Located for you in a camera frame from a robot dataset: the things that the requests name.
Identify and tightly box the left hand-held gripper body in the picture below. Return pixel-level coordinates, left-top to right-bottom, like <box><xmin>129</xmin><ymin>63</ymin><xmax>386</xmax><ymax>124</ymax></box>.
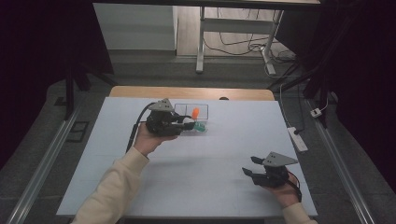
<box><xmin>145</xmin><ymin>98</ymin><xmax>185</xmax><ymax>137</ymax></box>

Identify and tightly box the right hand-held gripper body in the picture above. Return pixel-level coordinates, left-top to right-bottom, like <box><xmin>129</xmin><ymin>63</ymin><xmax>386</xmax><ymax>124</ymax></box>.
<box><xmin>251</xmin><ymin>151</ymin><xmax>299</xmax><ymax>189</ymax></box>

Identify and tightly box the clear plastic organizer box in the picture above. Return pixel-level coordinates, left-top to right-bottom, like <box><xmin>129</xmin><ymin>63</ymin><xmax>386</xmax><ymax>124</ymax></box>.
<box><xmin>173</xmin><ymin>103</ymin><xmax>209</xmax><ymax>135</ymax></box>

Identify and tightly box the person's right hand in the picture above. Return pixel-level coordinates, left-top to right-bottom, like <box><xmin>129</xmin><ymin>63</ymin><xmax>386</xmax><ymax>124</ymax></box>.
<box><xmin>266</xmin><ymin>172</ymin><xmax>303</xmax><ymax>210</ymax></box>

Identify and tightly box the person's left hand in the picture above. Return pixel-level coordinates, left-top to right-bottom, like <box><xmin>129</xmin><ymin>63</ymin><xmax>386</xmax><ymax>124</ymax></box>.
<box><xmin>133</xmin><ymin>121</ymin><xmax>179</xmax><ymax>157</ymax></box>

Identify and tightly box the wooden table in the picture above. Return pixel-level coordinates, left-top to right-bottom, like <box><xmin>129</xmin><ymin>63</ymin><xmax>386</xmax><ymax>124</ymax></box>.
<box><xmin>108</xmin><ymin>85</ymin><xmax>276</xmax><ymax>102</ymax></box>

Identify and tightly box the white power strip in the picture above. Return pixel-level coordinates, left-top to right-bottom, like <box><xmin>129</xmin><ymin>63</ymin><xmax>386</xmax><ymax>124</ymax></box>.
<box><xmin>287</xmin><ymin>126</ymin><xmax>309</xmax><ymax>153</ymax></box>

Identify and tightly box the black floor plate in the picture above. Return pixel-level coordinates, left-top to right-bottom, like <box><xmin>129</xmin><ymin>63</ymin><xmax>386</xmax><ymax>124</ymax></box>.
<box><xmin>66</xmin><ymin>120</ymin><xmax>91</xmax><ymax>144</ymax></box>

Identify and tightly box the black metal stand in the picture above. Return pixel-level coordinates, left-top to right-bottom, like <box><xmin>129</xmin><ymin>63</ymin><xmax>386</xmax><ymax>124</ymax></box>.
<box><xmin>64</xmin><ymin>60</ymin><xmax>119</xmax><ymax>121</ymax></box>
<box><xmin>267</xmin><ymin>59</ymin><xmax>332</xmax><ymax>129</ymax></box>

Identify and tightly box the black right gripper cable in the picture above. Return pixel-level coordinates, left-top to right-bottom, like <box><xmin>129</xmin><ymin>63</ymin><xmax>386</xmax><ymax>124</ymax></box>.
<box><xmin>284</xmin><ymin>170</ymin><xmax>303</xmax><ymax>203</ymax></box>

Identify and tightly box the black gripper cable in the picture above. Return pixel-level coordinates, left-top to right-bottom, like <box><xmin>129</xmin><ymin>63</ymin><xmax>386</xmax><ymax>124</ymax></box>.
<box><xmin>125</xmin><ymin>101</ymin><xmax>157</xmax><ymax>153</ymax></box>
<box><xmin>284</xmin><ymin>170</ymin><xmax>303</xmax><ymax>203</ymax></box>

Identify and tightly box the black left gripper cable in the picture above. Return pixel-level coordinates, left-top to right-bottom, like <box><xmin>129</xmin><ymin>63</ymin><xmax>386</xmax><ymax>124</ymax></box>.
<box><xmin>125</xmin><ymin>101</ymin><xmax>157</xmax><ymax>153</ymax></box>

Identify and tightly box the black power strip cable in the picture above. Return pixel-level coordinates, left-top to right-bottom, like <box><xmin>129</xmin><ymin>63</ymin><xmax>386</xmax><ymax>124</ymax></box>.
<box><xmin>293</xmin><ymin>82</ymin><xmax>308</xmax><ymax>135</ymax></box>

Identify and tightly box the aluminium rail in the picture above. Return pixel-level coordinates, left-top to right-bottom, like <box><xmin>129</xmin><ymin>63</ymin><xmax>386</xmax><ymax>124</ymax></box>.
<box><xmin>6</xmin><ymin>106</ymin><xmax>80</xmax><ymax>224</ymax></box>
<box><xmin>306</xmin><ymin>99</ymin><xmax>378</xmax><ymax>224</ymax></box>

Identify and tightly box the white desk frame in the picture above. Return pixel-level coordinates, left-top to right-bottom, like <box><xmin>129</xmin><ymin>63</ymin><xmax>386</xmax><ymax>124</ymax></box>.
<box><xmin>195</xmin><ymin>6</ymin><xmax>285</xmax><ymax>77</ymax></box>

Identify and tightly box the black floor cable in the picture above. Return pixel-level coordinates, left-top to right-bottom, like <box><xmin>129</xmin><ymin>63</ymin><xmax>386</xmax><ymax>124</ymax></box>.
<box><xmin>204</xmin><ymin>8</ymin><xmax>283</xmax><ymax>58</ymax></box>

